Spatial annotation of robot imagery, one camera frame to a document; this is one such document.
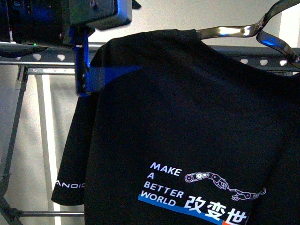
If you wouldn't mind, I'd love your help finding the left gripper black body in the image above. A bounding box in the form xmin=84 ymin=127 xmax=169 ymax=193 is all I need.
xmin=0 ymin=0 xmax=141 ymax=48

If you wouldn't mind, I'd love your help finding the black printed t-shirt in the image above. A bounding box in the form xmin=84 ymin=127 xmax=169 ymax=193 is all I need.
xmin=51 ymin=29 xmax=300 ymax=225

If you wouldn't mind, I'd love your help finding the grey clothes drying rack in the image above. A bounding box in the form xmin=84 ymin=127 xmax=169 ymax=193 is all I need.
xmin=0 ymin=42 xmax=300 ymax=225

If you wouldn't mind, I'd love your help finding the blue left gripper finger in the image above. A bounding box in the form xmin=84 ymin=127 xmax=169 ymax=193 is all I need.
xmin=73 ymin=30 xmax=141 ymax=97

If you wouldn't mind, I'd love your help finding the dark translucent clothes hanger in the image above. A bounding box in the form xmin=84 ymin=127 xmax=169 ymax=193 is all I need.
xmin=196 ymin=0 xmax=300 ymax=68

